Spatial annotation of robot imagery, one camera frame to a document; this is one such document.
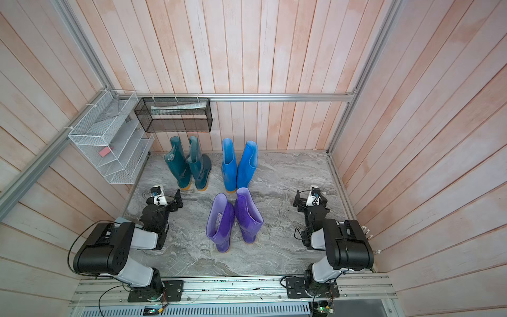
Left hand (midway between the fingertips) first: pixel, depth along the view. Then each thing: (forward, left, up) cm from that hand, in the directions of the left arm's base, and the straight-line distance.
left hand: (170, 191), depth 91 cm
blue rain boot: (+3, -29, +15) cm, 33 cm away
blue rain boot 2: (+11, -36, +8) cm, 38 cm away
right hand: (+1, -65, +1) cm, 65 cm away
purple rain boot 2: (-17, -26, +4) cm, 31 cm away
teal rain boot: (+8, -5, +12) cm, 15 cm away
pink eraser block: (+8, +24, +18) cm, 32 cm away
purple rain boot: (-20, -37, +15) cm, 45 cm away
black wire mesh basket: (+38, +3, +16) cm, 42 cm away
